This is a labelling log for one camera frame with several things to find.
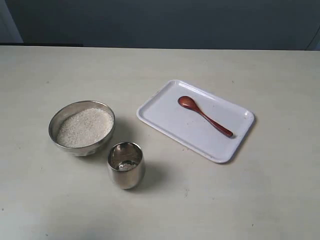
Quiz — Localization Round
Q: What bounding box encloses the small steel cup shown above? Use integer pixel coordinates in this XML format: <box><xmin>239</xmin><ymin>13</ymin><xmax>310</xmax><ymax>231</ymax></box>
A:
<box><xmin>107</xmin><ymin>142</ymin><xmax>146</xmax><ymax>190</ymax></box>

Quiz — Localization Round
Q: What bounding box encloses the white plastic tray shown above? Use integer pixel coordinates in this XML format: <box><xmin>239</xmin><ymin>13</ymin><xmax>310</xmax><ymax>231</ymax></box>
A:
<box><xmin>136</xmin><ymin>80</ymin><xmax>255</xmax><ymax>164</ymax></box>

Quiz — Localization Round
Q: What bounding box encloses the brown wooden spoon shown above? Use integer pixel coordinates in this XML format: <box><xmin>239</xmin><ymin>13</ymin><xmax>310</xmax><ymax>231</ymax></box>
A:
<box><xmin>177</xmin><ymin>95</ymin><xmax>234</xmax><ymax>138</ymax></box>

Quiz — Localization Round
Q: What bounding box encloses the steel bowl with rice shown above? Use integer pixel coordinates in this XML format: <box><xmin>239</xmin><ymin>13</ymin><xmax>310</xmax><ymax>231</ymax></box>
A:
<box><xmin>48</xmin><ymin>100</ymin><xmax>116</xmax><ymax>157</ymax></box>

